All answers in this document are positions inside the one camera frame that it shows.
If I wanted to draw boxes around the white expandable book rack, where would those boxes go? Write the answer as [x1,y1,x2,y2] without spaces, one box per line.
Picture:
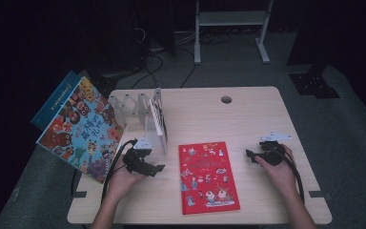
[107,87,170,157]

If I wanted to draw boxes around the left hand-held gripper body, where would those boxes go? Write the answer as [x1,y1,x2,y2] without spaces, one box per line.
[121,135,155,177]

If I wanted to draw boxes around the white metal stand frame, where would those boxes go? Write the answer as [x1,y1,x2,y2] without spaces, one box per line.
[193,0,275,66]

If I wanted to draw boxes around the white caterpillar picture book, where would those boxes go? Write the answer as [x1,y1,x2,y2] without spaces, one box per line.
[147,97,170,155]

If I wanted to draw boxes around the black stand base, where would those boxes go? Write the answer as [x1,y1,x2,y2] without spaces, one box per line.
[289,63,341,100]
[87,68,141,99]

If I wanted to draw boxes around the dark blue monster picture book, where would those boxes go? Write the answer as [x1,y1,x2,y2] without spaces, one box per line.
[30,70,82,133]

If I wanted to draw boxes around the red picture book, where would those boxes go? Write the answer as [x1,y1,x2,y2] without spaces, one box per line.
[177,140,241,216]

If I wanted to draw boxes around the black table edge clip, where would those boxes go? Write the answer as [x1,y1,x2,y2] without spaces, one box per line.
[308,190,332,201]
[65,190,88,202]

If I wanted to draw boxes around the person's left hand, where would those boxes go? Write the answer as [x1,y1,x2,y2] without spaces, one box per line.
[107,155,148,198]

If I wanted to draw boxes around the right hand-held gripper black cable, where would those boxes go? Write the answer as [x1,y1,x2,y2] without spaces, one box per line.
[278,148,306,205]

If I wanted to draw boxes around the person's right hand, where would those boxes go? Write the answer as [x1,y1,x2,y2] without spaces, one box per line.
[254,144,296,196]

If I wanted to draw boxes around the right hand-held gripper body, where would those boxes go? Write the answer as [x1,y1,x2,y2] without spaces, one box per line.
[258,131,293,167]

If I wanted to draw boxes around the hand-held gripper black cable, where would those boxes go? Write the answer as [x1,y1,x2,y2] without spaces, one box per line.
[278,148,306,205]
[100,138,139,205]

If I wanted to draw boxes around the light blue animals picture book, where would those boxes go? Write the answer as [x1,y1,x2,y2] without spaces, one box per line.
[35,75,125,185]

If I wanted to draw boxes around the black floor cable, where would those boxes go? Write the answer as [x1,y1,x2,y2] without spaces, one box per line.
[130,52,165,90]
[179,47,198,89]

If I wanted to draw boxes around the left hand-held gripper black cable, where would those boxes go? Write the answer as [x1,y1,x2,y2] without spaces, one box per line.
[100,138,139,205]

